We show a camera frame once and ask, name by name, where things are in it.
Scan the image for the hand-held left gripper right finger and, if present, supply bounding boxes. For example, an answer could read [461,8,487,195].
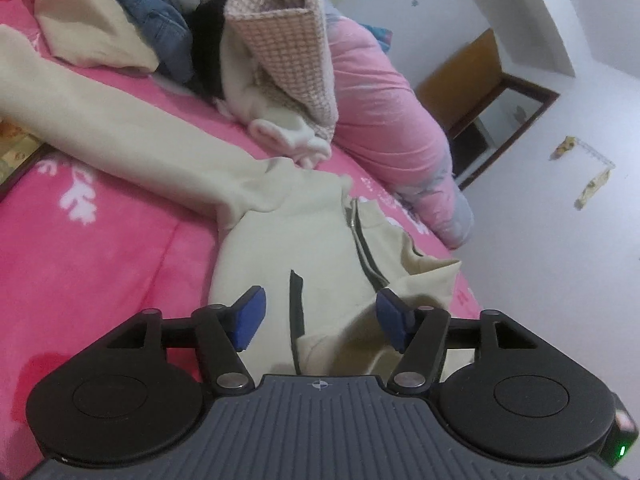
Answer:
[375,287,538,396]

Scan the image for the black garment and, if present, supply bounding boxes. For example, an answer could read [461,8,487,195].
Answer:
[187,0,238,102]

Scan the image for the wooden door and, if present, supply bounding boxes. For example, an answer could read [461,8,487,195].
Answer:
[415,27,503,137]

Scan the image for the teal blue cloth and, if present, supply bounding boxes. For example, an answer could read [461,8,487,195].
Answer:
[360,22,394,52]

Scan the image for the cream zip hoodie black trim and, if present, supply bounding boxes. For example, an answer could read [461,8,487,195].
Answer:
[0,25,476,377]

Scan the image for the black smartphone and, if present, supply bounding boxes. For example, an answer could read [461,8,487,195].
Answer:
[0,120,46,197]

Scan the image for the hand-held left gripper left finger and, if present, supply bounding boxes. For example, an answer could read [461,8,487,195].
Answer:
[107,285,266,395]

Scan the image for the pink rolled quilt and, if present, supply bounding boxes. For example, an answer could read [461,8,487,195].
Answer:
[320,0,476,251]

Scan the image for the cream sweater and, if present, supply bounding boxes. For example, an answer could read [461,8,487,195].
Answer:
[35,0,161,73]

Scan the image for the blue jeans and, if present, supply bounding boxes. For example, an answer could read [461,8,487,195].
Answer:
[110,0,198,85]

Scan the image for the pink floral blanket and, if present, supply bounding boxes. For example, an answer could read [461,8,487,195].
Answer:
[0,0,482,480]

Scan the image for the wall hook rack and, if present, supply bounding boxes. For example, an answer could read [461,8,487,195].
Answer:
[550,135,617,211]

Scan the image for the dark wooden door frame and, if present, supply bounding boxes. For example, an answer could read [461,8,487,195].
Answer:
[447,72,561,192]

